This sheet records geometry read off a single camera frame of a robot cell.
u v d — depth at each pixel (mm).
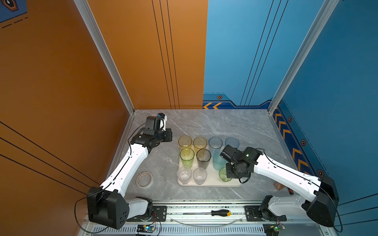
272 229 706
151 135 600
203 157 866
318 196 392
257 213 724
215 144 850
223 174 697
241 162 533
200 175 843
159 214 736
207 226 710
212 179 859
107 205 391
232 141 846
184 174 856
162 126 664
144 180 849
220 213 723
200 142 849
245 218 727
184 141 871
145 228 709
